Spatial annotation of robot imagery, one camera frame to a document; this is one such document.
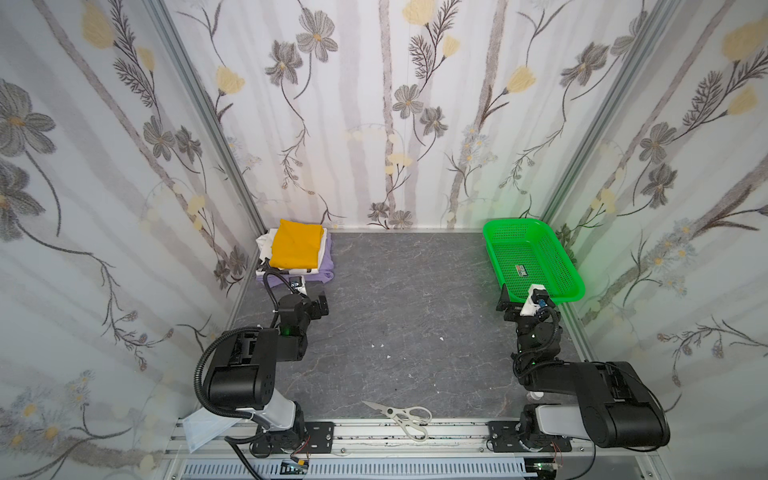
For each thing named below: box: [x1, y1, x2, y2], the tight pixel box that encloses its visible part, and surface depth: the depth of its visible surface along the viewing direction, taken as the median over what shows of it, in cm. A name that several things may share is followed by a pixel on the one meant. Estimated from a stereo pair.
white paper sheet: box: [182, 407, 242, 453], surface depth 77 cm
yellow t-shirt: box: [269, 219, 324, 269], surface depth 106 cm
